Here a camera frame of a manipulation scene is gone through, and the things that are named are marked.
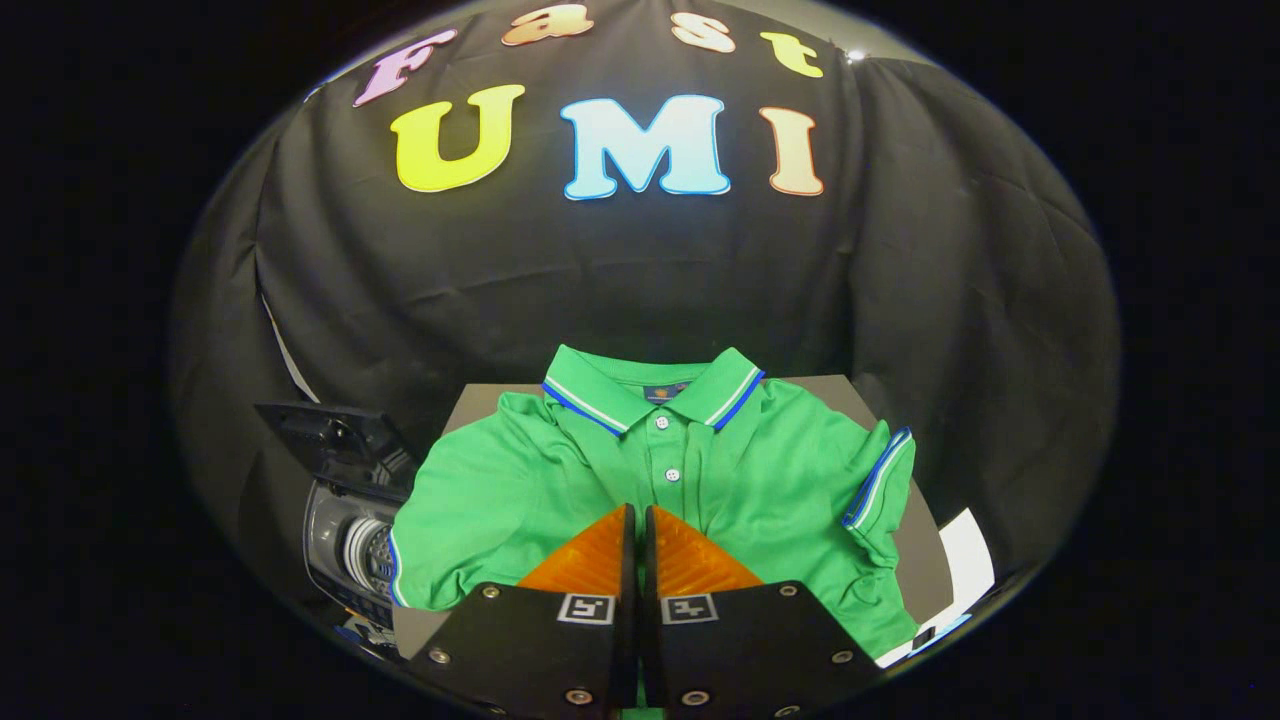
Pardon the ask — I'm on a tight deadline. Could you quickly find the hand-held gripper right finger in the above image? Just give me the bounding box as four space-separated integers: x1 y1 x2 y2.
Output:
643 505 886 720

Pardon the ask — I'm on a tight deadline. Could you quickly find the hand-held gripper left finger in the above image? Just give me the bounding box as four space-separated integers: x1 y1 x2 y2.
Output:
405 503 641 720

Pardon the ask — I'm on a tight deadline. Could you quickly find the green polo shirt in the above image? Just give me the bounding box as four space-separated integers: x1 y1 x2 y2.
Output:
388 345 919 661

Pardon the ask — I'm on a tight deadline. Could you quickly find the grey washing machine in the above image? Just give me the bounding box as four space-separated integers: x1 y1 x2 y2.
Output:
300 455 421 641

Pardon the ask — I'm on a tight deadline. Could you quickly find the dark washing machine lid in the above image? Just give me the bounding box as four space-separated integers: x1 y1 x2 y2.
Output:
255 400 416 481

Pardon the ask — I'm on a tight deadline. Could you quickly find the beige cabinet with dark top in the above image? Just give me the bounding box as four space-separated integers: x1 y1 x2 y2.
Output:
392 375 954 661

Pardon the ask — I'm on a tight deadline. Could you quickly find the white paper sheet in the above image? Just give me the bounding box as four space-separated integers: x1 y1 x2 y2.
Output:
878 508 997 668

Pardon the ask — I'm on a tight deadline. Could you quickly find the black backdrop cloth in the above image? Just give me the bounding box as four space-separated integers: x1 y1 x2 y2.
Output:
170 0 1121 601

